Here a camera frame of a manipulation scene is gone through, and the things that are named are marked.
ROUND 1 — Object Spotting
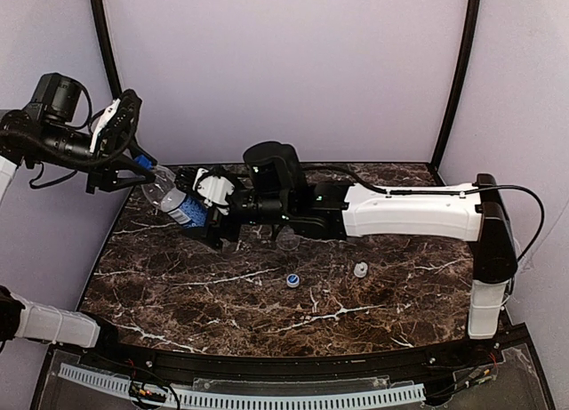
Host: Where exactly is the blue white bottle cap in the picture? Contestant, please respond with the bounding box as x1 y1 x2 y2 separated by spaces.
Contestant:
286 274 300 288

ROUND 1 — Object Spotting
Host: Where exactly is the black left corner post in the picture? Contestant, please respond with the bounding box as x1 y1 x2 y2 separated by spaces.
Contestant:
87 0 146 169

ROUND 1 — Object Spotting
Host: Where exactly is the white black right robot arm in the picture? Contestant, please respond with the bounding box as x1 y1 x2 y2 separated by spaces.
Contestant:
175 141 518 340

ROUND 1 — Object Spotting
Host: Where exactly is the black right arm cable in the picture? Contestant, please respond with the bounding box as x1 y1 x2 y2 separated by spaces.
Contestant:
306 163 547 260

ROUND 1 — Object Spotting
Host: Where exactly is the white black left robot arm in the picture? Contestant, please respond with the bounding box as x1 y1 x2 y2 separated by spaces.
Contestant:
1 73 157 350

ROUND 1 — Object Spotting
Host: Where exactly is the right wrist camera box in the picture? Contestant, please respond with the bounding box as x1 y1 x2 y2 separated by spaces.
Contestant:
174 166 198 194

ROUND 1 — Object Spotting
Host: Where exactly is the pepsi label bottle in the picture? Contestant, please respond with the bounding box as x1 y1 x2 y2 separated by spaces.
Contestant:
141 165 207 229

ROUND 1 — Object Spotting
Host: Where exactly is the white pump bottle cap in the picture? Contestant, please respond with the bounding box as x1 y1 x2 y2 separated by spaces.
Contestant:
353 261 369 278

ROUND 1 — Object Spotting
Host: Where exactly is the black right corner post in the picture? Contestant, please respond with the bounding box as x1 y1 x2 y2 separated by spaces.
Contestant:
429 0 481 173

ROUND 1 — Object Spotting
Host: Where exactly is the black corner post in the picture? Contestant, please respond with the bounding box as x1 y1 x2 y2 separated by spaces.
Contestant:
429 0 481 173
87 0 146 169

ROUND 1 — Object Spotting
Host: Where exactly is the solid blue bottle cap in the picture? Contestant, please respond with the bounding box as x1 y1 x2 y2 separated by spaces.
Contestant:
134 155 155 171

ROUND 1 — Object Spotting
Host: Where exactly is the grey slotted cable duct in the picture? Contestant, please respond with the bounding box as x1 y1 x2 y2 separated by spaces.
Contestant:
58 363 426 409

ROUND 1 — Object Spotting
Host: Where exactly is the black front table rail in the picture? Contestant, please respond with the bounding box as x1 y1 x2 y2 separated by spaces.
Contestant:
79 316 515 385

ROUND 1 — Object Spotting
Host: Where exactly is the clear plastic bottle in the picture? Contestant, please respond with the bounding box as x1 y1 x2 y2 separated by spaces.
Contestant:
276 226 301 251

